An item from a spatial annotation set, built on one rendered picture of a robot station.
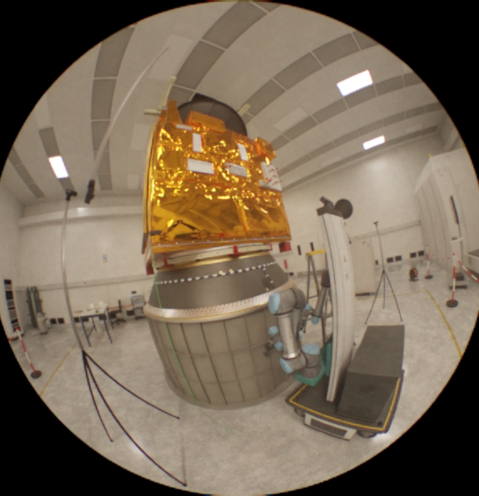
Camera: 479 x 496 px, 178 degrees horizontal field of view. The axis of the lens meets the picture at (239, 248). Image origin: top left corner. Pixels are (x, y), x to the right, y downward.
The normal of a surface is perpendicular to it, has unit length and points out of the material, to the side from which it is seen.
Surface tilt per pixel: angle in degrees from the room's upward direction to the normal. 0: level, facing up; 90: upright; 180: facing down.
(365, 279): 90
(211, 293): 62
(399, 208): 90
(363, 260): 90
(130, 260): 90
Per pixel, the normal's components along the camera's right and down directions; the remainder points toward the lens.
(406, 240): -0.78, 0.08
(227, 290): 0.12, -0.57
